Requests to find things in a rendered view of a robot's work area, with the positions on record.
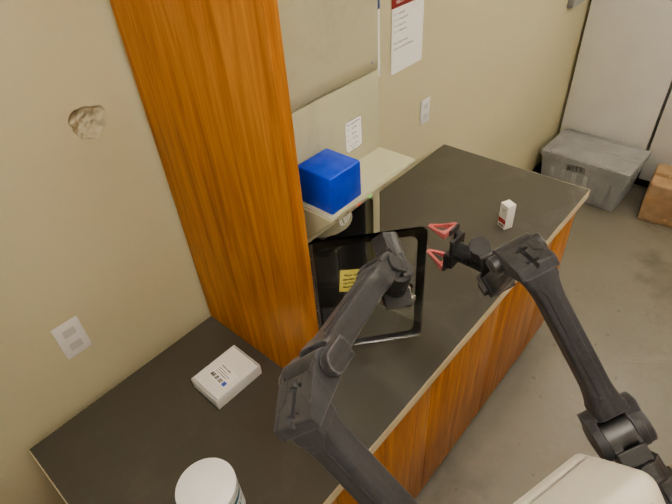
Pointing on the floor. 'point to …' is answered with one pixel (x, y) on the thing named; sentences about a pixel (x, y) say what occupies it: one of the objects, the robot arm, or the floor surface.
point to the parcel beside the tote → (658, 197)
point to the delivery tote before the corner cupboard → (594, 165)
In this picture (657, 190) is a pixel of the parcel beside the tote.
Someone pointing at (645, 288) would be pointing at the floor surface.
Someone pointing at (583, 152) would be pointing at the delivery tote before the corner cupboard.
